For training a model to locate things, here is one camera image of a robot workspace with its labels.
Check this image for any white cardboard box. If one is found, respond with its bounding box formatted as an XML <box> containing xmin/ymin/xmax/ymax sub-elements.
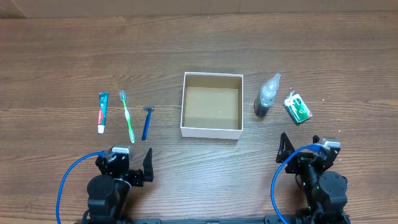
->
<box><xmin>180</xmin><ymin>72</ymin><xmax>244</xmax><ymax>140</ymax></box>

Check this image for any right blue cable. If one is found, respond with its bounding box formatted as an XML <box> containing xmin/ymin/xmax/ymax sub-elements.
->
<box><xmin>270</xmin><ymin>144</ymin><xmax>326</xmax><ymax>224</ymax></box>

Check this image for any clear bottle with dark liquid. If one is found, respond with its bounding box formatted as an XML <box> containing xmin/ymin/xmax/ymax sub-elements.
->
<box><xmin>254</xmin><ymin>73</ymin><xmax>281</xmax><ymax>118</ymax></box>

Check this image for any green white toothbrush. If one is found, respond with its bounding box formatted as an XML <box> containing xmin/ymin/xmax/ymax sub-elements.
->
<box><xmin>119</xmin><ymin>90</ymin><xmax>135</xmax><ymax>144</ymax></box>

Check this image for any Colgate toothpaste tube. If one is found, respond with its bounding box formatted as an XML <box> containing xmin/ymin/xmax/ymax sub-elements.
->
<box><xmin>97</xmin><ymin>91</ymin><xmax>109</xmax><ymax>134</ymax></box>

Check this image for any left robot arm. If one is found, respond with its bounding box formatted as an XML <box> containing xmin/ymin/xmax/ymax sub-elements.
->
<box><xmin>81</xmin><ymin>145</ymin><xmax>154</xmax><ymax>223</ymax></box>

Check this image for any left blue cable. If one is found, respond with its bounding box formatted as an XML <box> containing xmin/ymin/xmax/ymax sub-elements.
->
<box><xmin>55</xmin><ymin>151</ymin><xmax>106</xmax><ymax>224</ymax></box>

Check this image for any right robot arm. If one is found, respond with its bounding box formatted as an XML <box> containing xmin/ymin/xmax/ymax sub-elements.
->
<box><xmin>266</xmin><ymin>133</ymin><xmax>350</xmax><ymax>223</ymax></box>

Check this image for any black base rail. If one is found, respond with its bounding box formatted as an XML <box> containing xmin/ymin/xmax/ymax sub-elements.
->
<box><xmin>75</xmin><ymin>215</ymin><xmax>351</xmax><ymax>224</ymax></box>

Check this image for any blue disposable razor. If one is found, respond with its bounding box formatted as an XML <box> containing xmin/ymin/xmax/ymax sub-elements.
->
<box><xmin>141</xmin><ymin>106</ymin><xmax>154</xmax><ymax>141</ymax></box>

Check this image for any green Dettol soap bar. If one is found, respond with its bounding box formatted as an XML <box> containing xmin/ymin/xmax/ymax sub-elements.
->
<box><xmin>284</xmin><ymin>91</ymin><xmax>313</xmax><ymax>124</ymax></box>

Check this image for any blue cable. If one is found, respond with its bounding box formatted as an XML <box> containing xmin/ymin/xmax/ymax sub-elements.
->
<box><xmin>55</xmin><ymin>151</ymin><xmax>106</xmax><ymax>224</ymax></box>
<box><xmin>270</xmin><ymin>144</ymin><xmax>326</xmax><ymax>224</ymax></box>

